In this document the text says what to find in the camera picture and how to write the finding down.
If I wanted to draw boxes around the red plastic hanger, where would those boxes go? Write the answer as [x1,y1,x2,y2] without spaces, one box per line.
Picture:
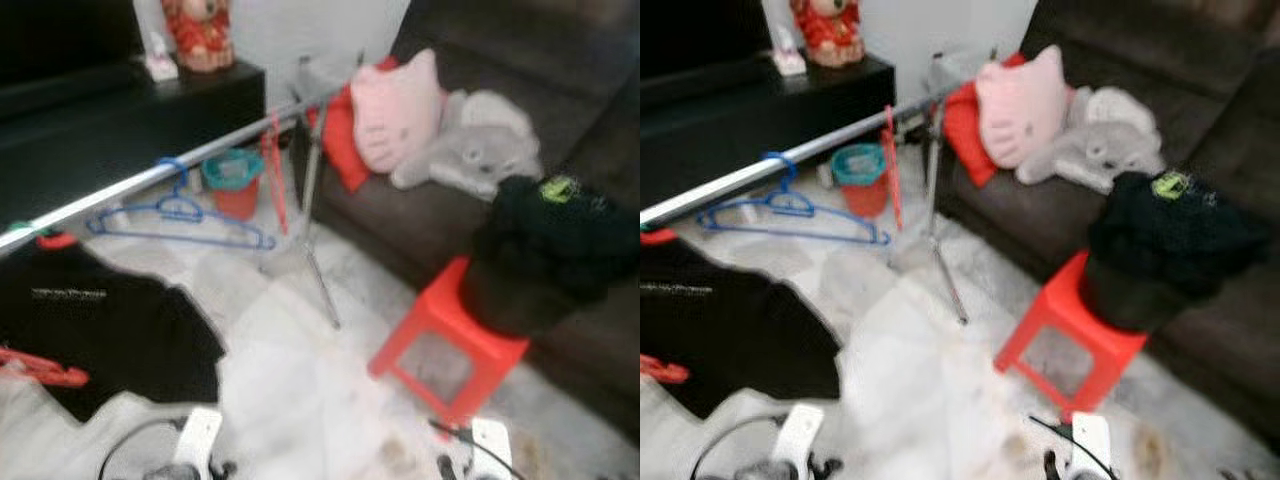
[0,345,91,389]
[640,353,691,386]
[260,112,291,236]
[880,105,906,233]

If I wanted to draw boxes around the blue plastic hanger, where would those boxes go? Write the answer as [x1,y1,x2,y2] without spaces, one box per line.
[85,157,277,251]
[695,152,893,246]

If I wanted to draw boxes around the red plastic stool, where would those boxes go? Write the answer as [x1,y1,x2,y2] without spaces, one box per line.
[367,255,531,426]
[993,250,1149,421]

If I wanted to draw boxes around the black t-shirt with white print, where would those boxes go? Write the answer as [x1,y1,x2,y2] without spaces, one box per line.
[640,240,843,419]
[0,240,226,423]

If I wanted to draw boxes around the black clothes pile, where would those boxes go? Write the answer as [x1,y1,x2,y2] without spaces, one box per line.
[1080,170,1271,334]
[458,173,641,339]

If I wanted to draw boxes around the red bin with teal liner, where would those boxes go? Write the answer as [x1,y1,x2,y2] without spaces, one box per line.
[830,143,891,218]
[200,148,266,221]

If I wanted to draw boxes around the silver metal clothes rack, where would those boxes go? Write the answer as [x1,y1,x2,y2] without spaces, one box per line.
[0,50,371,331]
[640,45,1001,326]

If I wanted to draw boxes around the grey plush cat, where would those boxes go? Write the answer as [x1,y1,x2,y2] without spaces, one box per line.
[1015,87,1166,194]
[390,90,544,201]

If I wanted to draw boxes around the red cushion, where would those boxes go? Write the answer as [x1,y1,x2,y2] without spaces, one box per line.
[942,52,1031,188]
[305,58,401,194]

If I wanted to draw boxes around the black TV console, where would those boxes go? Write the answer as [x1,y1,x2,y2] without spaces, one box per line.
[640,52,896,211]
[0,58,266,226]

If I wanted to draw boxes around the pink cat face pillow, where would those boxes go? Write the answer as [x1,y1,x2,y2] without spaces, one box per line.
[975,45,1071,169]
[350,48,446,174]

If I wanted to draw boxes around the white tissue box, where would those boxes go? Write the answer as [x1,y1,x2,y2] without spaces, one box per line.
[773,25,807,77]
[143,30,179,81]

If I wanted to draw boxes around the dark brown sofa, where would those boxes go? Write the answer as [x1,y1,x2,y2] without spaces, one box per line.
[290,0,641,441]
[920,0,1280,451]

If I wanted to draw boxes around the red ceramic figurine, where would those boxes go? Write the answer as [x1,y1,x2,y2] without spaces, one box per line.
[788,0,863,68]
[160,0,236,73]

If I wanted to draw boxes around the black television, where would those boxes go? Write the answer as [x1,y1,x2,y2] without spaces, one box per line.
[640,0,766,81]
[0,0,141,86]

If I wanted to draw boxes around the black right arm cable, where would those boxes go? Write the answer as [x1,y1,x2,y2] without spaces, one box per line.
[1030,415,1121,480]
[430,420,526,480]

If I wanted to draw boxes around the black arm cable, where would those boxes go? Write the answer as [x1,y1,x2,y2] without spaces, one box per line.
[690,412,791,480]
[430,420,526,480]
[97,415,191,480]
[1030,415,1121,480]

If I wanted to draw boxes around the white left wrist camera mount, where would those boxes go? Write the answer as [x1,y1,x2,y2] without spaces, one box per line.
[770,403,826,469]
[172,407,224,471]

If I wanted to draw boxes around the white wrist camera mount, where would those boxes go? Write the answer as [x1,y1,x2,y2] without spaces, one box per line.
[172,407,224,471]
[1068,412,1113,480]
[770,403,826,469]
[470,418,513,480]

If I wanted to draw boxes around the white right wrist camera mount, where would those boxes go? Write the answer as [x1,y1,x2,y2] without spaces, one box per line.
[1068,412,1113,480]
[470,418,513,480]

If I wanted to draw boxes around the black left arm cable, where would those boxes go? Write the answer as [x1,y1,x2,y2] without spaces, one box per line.
[97,415,191,480]
[690,412,791,480]

